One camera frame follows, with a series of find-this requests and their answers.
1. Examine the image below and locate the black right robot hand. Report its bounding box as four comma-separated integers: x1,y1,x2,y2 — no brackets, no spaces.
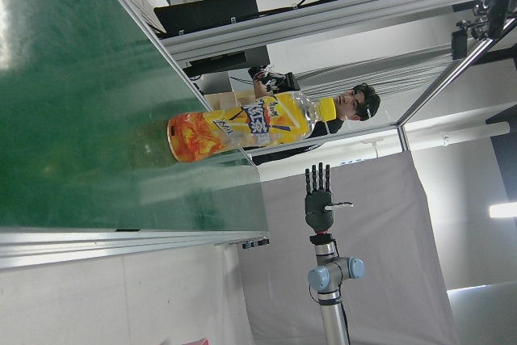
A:
303,162,355,235

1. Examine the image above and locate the yellow orange drink bottle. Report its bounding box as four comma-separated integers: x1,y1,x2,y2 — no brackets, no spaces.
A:
166,92,338,163

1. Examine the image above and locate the grey cloth curtain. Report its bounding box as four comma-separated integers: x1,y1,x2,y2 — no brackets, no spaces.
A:
236,149,460,345

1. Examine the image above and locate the black table clamp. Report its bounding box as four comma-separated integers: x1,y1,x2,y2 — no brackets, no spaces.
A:
241,238,271,250

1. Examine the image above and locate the person in black shirt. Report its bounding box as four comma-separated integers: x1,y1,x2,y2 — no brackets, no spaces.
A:
250,78,382,166

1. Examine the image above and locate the black teleoperation glove device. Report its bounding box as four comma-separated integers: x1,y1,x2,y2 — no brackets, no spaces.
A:
248,65,301,95

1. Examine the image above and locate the cardboard box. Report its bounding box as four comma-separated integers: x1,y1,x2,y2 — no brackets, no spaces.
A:
204,91,262,112

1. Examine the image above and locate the black equipment box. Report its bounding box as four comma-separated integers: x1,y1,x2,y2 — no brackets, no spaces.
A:
183,45,271,78

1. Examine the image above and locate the black flat monitor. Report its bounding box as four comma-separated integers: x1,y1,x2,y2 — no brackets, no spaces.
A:
153,0,259,36

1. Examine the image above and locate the green table mat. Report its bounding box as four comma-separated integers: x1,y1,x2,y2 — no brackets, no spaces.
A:
0,0,267,237

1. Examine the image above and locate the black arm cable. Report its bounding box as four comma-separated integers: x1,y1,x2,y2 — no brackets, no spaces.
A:
309,239,351,345

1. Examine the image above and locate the thin aluminium cage frame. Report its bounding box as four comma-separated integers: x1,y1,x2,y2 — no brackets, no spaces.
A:
246,17,517,158

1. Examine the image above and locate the aluminium table frame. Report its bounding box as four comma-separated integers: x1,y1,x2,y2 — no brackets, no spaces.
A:
0,0,271,272

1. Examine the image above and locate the wide aluminium frame beam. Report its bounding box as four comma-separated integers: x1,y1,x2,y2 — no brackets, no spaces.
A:
159,0,517,61

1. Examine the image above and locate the black camera rig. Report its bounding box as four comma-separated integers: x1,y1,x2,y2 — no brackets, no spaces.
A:
450,0,517,61

